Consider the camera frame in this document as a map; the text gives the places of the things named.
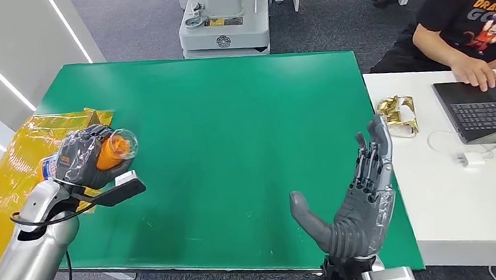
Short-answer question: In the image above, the crumpled gold wrapper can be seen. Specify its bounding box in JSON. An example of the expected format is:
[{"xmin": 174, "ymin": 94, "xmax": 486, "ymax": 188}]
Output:
[{"xmin": 375, "ymin": 93, "xmax": 421, "ymax": 141}]

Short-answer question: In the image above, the person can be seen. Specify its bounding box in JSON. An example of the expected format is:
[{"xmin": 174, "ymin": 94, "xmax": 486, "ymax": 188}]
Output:
[{"xmin": 362, "ymin": 0, "xmax": 496, "ymax": 102}]

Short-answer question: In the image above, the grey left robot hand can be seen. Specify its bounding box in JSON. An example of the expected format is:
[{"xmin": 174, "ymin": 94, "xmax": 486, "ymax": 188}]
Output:
[{"xmin": 51, "ymin": 120, "xmax": 138, "ymax": 194}]

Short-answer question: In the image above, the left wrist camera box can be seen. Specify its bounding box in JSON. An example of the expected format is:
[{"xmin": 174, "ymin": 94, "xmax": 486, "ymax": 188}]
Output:
[{"xmin": 71, "ymin": 169, "xmax": 148, "ymax": 212}]

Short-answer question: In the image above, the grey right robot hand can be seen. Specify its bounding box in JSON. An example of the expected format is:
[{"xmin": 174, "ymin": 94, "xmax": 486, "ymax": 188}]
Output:
[{"xmin": 281, "ymin": 113, "xmax": 404, "ymax": 267}]

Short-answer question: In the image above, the yellow taped cardboard box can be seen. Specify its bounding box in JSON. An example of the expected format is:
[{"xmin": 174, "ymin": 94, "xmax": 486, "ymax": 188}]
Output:
[{"xmin": 0, "ymin": 106, "xmax": 127, "ymax": 272}]

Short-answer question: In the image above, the white charger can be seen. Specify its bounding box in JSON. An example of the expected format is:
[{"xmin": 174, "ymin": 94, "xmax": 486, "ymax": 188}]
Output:
[{"xmin": 454, "ymin": 149, "xmax": 485, "ymax": 169}]

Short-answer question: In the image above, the person's hand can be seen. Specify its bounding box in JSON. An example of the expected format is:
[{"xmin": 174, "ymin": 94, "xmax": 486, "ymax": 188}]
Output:
[{"xmin": 449, "ymin": 54, "xmax": 496, "ymax": 95}]

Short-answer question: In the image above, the dark grey laptop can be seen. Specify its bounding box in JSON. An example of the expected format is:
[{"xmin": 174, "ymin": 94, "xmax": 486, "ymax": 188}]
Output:
[{"xmin": 431, "ymin": 78, "xmax": 496, "ymax": 150}]

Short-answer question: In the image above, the orange bottle with clear cap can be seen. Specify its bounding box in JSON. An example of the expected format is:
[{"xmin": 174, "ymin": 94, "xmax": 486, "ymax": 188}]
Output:
[{"xmin": 38, "ymin": 127, "xmax": 142, "ymax": 181}]

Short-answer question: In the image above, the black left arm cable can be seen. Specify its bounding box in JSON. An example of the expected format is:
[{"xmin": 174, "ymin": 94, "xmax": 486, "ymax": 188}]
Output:
[{"xmin": 9, "ymin": 200, "xmax": 104, "ymax": 280}]

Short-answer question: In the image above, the white charger cable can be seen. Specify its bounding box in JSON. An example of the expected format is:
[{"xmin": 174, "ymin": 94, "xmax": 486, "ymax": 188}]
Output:
[{"xmin": 426, "ymin": 125, "xmax": 496, "ymax": 161}]

